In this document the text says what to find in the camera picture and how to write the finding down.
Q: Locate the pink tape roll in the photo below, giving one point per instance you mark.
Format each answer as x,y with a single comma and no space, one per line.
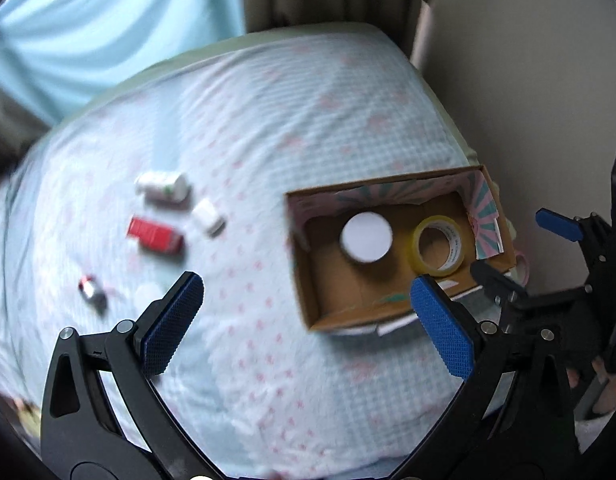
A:
521,266

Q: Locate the yellowish object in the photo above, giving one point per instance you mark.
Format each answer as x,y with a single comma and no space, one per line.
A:
25,417

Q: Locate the small silver and red battery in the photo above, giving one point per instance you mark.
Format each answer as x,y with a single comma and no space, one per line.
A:
92,291

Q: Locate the grey curtain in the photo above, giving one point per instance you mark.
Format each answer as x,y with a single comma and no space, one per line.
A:
10,130

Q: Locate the small white bottle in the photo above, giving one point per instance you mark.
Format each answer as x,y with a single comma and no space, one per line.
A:
208,216

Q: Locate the patterned cardboard box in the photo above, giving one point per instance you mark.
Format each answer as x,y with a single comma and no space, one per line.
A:
348,285

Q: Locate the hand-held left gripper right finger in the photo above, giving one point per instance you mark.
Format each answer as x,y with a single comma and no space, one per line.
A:
440,330

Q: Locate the white plastic bottle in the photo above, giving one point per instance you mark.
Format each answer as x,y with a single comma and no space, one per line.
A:
163,187

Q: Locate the light blue hanging cloth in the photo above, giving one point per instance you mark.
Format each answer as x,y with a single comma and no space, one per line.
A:
113,25

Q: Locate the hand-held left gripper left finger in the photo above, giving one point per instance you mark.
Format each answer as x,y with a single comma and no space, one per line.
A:
173,325

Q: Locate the white round jar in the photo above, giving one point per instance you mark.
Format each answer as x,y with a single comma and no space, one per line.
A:
366,236

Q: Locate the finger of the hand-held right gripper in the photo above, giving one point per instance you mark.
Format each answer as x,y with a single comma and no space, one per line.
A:
492,280
557,224

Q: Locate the yellow tape roll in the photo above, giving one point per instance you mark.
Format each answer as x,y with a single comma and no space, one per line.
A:
420,255

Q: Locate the person's right hand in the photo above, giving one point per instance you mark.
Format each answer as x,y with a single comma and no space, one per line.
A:
612,392

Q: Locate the red box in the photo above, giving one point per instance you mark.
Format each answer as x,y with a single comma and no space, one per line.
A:
153,234

